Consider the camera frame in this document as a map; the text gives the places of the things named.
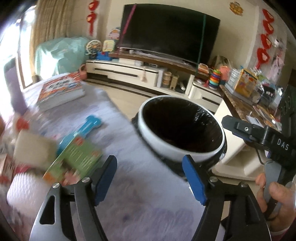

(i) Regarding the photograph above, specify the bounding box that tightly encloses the person's right hand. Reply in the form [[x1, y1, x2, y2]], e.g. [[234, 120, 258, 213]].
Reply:
[[255, 173, 295, 232]]

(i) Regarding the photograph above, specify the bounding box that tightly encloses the white low tv cabinet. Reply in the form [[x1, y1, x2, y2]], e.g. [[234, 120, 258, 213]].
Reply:
[[86, 60, 222, 113]]

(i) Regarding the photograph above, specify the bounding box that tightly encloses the yellow toy box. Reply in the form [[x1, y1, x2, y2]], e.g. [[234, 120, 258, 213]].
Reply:
[[234, 69, 257, 98]]

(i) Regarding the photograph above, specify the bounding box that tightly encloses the rainbow stacking ring toy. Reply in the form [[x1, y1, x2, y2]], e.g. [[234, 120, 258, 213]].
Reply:
[[208, 70, 221, 90]]

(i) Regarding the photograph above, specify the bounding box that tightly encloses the floral purple tablecloth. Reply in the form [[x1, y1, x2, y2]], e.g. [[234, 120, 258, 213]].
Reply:
[[0, 78, 226, 241]]

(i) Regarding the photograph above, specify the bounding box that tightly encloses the red hanging wall decoration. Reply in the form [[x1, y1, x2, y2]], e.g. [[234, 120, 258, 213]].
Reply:
[[86, 0, 100, 36]]

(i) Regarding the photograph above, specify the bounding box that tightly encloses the beige curtain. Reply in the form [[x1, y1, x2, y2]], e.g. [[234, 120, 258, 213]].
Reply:
[[30, 0, 75, 61]]

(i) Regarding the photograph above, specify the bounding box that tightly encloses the black white trash bin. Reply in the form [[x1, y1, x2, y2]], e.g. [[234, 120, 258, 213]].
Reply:
[[132, 95, 227, 177]]

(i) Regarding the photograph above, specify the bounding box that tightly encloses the black flat television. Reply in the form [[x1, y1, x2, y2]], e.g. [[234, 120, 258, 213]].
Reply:
[[119, 4, 220, 64]]

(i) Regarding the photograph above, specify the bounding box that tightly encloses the green orange carton box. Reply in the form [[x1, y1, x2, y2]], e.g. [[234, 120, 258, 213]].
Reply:
[[43, 136, 104, 186]]

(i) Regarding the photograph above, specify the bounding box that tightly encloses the pink kettlebell toy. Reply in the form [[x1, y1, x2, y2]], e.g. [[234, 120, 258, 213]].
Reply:
[[79, 64, 87, 80]]

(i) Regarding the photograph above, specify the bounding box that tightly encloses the ferris wheel toy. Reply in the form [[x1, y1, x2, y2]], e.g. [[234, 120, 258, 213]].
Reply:
[[86, 40, 102, 60]]

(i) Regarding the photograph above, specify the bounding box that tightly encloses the purple thermos bottle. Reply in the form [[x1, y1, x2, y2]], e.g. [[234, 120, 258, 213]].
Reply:
[[4, 58, 28, 115]]

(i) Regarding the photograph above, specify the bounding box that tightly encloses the white foam block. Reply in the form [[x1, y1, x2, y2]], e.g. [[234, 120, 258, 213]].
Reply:
[[13, 130, 57, 171]]

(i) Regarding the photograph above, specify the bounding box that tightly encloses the red right wall decoration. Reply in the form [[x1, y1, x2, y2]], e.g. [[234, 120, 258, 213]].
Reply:
[[255, 9, 274, 70]]

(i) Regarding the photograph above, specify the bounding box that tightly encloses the yellow toy telephone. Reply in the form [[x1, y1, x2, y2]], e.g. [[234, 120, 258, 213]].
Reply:
[[102, 40, 115, 52]]

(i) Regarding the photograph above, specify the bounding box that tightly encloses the blue plastic blister pack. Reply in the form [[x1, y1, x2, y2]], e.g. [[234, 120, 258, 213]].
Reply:
[[57, 115, 102, 156]]

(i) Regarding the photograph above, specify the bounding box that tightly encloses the teal covered furniture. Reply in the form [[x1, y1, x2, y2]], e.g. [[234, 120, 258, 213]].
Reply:
[[34, 37, 89, 79]]

